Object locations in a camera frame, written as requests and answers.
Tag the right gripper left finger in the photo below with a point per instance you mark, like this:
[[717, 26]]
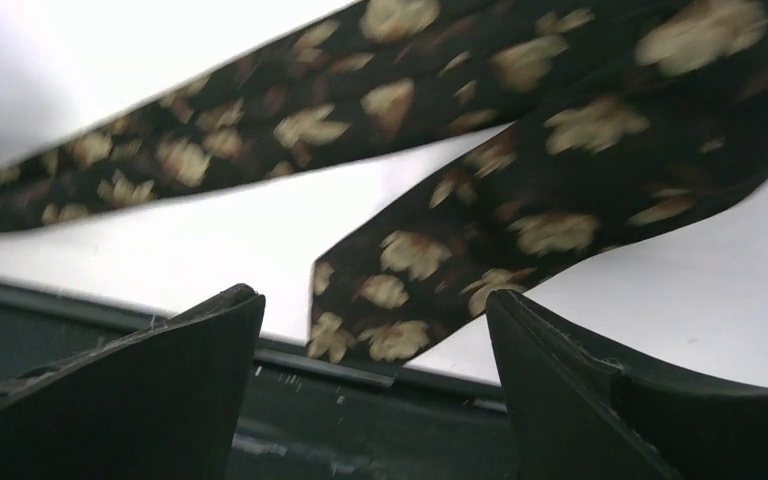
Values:
[[160, 403]]

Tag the black gold floral tie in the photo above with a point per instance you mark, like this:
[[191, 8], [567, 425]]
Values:
[[618, 121]]

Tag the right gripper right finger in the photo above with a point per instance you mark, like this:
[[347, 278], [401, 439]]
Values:
[[585, 407]]

